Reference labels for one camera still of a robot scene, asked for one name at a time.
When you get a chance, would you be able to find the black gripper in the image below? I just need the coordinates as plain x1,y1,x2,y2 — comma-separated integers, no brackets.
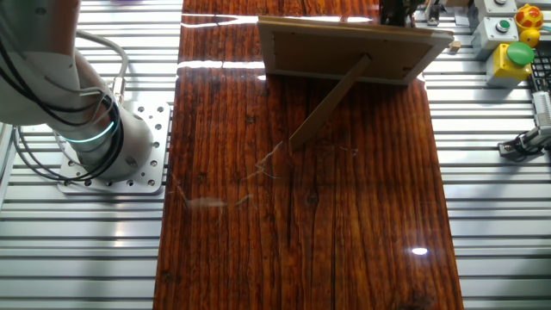
378,0,417,28

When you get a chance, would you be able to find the wooden picture frame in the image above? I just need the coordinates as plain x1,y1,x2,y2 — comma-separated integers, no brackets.
257,15,455,152

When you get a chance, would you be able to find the grey box with green button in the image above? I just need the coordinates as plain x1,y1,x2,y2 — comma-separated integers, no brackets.
471,15,521,61

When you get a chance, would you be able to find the yellow box with green cap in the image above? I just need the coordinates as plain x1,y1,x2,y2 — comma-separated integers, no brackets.
486,41,536,90

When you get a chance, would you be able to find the yellow orange spotted toy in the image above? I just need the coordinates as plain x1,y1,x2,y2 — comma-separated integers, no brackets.
514,3,544,48

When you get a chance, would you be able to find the black keyboard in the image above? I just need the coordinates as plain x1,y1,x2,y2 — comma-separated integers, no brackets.
529,51,551,94

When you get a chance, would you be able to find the dark wood grain board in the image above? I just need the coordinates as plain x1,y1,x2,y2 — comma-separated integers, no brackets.
152,0,465,310

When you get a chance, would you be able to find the grey metal bracket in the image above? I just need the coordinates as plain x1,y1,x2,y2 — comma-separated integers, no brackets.
424,0,445,26

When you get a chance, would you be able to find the silver depth camera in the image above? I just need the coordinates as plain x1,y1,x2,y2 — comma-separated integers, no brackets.
531,90,551,130

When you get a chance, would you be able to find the grey cable with metal connector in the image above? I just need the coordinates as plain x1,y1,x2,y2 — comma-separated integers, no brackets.
73,29,130,105

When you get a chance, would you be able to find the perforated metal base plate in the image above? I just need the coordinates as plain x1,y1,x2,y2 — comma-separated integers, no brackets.
58,101,172,195

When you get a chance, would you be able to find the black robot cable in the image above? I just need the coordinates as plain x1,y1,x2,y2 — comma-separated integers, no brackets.
0,38,126,184

